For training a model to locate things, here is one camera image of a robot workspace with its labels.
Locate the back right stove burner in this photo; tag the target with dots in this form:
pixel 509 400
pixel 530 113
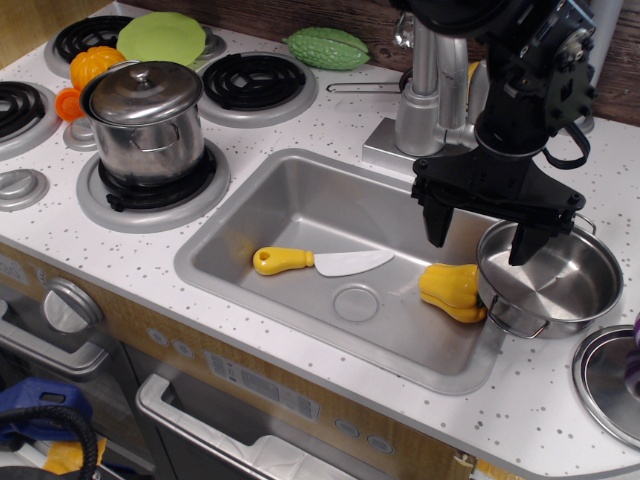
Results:
pixel 256 89

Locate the grey sink basin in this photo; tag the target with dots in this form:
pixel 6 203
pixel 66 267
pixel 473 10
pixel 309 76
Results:
pixel 300 199

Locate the front left stove burner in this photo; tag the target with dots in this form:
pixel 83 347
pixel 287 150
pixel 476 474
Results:
pixel 28 117

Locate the silver stove knob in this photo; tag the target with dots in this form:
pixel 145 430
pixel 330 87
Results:
pixel 22 188

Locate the steel pot with lid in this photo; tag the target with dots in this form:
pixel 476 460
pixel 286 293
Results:
pixel 145 120

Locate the grey dishwasher door handle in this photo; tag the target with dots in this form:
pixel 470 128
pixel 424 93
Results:
pixel 268 458

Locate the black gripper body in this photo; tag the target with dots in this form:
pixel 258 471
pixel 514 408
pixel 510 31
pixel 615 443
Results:
pixel 499 177

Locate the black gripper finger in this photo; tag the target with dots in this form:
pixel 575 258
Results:
pixel 529 239
pixel 437 219

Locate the yellow object lower left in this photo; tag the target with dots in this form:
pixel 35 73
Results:
pixel 64 457

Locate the steel lid on counter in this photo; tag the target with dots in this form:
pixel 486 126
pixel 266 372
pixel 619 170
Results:
pixel 605 372

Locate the green toy bitter gourd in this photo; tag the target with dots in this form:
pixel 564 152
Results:
pixel 327 48

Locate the silver toy faucet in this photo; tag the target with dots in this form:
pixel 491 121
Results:
pixel 439 104

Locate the metal wire utensil handle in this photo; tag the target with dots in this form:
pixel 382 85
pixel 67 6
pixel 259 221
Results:
pixel 364 88

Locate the orange toy pumpkin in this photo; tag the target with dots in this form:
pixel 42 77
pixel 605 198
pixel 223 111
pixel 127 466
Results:
pixel 91 63

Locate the steel pan with handles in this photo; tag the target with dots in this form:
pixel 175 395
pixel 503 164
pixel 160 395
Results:
pixel 572 281

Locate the green plastic plate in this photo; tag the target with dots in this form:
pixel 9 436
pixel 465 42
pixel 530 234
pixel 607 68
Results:
pixel 162 36

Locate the orange plastic cup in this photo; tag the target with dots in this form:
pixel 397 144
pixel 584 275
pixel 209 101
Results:
pixel 67 105

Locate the front right stove burner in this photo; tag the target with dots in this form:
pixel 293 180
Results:
pixel 117 206

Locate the grey vertical pole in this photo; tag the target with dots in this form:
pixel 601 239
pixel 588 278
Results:
pixel 606 15

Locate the yellow handled toy knife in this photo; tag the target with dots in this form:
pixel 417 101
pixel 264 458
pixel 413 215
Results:
pixel 269 261

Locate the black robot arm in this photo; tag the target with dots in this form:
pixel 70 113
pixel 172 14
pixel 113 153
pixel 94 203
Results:
pixel 539 85

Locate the silver oven knob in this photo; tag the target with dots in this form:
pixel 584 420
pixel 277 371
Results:
pixel 68 309

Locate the yellow toy bell pepper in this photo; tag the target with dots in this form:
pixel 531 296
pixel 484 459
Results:
pixel 454 290

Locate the grey oven door handle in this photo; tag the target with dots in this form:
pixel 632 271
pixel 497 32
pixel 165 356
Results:
pixel 87 360

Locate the blue object lower left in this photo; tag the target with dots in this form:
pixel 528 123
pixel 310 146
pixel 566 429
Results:
pixel 43 409

